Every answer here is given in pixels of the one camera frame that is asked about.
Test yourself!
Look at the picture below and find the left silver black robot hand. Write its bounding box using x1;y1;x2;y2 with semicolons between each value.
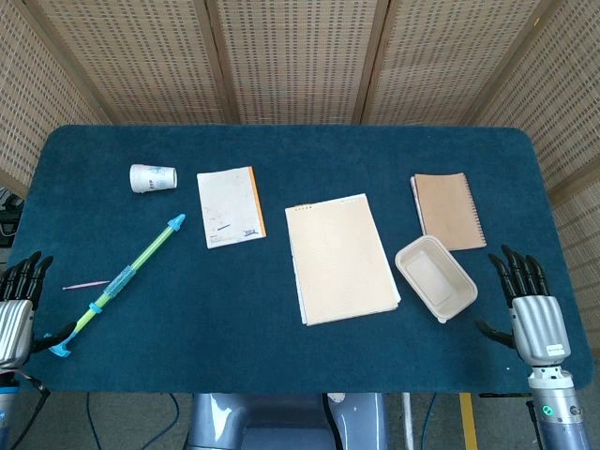
0;251;77;371

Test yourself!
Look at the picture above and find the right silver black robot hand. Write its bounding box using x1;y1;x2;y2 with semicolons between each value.
474;244;574;367

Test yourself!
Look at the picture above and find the large beige notepad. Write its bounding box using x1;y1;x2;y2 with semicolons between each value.
284;193;402;328

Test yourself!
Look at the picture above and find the brown spiral notebook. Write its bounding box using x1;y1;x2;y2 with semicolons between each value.
410;172;488;251

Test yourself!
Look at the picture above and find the thin pink stick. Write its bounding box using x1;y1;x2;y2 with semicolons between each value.
62;279;112;291

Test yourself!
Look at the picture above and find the black floor equipment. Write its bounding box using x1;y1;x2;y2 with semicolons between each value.
0;187;25;249

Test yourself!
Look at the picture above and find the beige rectangular food container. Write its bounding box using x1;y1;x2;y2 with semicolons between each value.
394;234;479;324

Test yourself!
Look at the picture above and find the green blue toy tube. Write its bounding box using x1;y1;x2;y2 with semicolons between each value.
44;213;188;359

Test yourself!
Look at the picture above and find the white table leg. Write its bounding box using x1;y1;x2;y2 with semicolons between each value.
402;392;416;450

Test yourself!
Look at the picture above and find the dark blue table cloth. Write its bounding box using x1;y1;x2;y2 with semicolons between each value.
7;124;594;394

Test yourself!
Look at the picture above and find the white printed paper cup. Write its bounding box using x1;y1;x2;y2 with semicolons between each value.
129;163;179;194

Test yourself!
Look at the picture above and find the white notepad orange spine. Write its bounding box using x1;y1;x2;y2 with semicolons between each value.
196;165;268;249

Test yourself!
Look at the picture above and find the grey blue robot torso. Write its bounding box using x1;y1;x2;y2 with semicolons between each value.
186;392;390;450

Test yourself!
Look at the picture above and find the woven bamboo folding screen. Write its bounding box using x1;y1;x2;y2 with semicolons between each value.
0;0;600;357

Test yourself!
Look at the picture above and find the blue floor cable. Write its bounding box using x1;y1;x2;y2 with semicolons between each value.
420;392;440;450
86;392;103;450

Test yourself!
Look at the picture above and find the black floor cable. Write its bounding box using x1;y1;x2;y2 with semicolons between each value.
140;392;180;450

